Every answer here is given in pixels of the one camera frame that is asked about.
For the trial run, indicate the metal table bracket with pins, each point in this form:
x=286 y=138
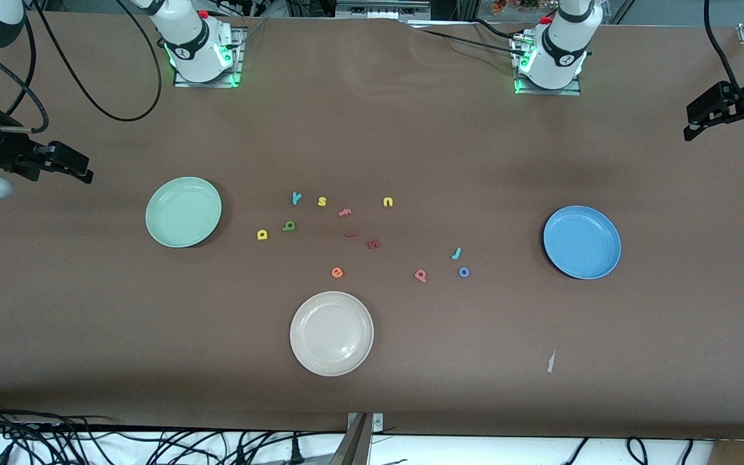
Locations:
x=362 y=439

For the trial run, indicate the green letter b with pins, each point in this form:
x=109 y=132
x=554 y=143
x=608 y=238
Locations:
x=292 y=227

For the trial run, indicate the off-white plate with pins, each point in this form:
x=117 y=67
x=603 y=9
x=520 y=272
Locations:
x=332 y=334

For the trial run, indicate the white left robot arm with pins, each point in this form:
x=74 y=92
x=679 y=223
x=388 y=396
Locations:
x=562 y=45

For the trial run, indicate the blue plate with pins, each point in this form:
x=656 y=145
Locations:
x=582 y=242

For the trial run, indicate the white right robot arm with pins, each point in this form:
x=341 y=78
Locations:
x=191 y=39

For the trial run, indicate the small white paper scrap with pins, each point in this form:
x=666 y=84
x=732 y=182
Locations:
x=551 y=363

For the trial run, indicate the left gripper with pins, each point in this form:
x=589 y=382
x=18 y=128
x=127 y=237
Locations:
x=742 y=106

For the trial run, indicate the light green plate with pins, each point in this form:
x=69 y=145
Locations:
x=183 y=212

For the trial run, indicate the pink letter q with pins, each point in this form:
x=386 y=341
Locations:
x=423 y=279

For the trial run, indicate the grey metal equipment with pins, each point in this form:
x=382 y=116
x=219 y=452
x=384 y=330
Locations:
x=382 y=8

